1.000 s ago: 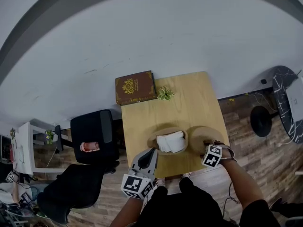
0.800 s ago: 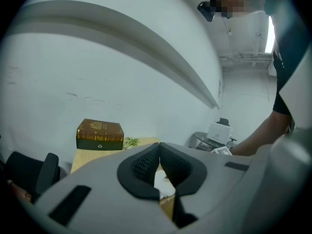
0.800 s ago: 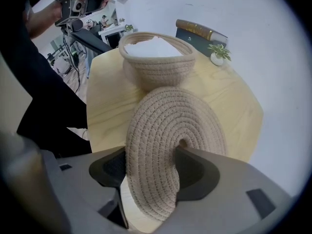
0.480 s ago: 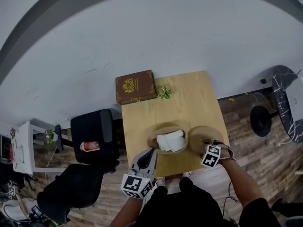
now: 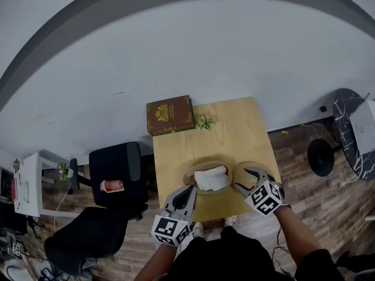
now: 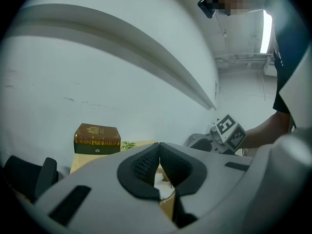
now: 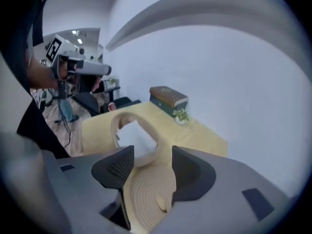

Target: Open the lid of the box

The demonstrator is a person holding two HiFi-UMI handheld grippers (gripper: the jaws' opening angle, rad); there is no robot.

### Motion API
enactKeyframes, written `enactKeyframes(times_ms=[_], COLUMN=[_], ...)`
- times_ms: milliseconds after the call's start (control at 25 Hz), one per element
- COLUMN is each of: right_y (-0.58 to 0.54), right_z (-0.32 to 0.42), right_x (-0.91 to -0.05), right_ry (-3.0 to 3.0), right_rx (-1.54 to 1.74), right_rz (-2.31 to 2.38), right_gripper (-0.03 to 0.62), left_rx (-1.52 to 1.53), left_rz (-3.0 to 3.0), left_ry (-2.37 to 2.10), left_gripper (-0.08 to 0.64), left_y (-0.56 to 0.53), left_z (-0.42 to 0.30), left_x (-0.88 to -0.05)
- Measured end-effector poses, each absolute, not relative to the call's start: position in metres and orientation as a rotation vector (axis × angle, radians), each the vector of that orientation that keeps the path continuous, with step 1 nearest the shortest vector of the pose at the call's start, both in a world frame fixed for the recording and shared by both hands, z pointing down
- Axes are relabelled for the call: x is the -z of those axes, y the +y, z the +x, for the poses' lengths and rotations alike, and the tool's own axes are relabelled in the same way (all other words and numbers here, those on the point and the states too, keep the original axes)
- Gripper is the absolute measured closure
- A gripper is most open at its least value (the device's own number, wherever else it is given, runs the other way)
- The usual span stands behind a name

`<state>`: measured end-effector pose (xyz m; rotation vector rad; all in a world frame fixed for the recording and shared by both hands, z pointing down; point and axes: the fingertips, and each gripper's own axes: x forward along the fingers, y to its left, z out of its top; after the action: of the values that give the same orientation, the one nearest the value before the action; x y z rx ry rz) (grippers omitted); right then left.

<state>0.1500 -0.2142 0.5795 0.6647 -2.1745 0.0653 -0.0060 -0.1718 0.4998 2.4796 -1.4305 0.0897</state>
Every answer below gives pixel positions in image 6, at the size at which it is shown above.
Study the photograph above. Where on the person's right forearm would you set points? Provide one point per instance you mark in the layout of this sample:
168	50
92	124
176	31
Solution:
265	130

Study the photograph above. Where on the white ceiling conduits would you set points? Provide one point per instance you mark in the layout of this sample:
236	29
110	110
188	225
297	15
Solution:
243	58

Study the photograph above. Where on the long ceiling light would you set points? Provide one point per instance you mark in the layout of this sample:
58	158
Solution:
266	30

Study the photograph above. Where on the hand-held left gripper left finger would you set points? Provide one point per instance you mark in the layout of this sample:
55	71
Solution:
102	203

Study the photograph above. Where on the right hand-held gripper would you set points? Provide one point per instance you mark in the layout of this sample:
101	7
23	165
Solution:
229	133

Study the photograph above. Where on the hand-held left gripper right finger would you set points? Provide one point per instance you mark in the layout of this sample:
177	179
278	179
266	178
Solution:
209	174

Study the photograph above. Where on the person's black shirt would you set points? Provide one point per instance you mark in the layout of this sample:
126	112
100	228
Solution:
285	64

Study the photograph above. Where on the tan round lidded box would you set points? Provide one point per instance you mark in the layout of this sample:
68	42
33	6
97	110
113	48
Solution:
167	207

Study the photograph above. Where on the white cloth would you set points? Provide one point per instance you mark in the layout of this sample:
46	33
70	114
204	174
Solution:
163	188

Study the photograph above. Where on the small green potted plant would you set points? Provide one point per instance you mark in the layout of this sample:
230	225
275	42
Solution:
128	145

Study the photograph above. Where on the black office chair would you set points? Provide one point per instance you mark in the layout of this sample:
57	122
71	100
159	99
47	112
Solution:
26	174

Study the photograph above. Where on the brown ornate gift box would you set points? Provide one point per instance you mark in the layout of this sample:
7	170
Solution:
97	138

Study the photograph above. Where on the black head-worn camera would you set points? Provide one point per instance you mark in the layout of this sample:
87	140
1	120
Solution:
206	8

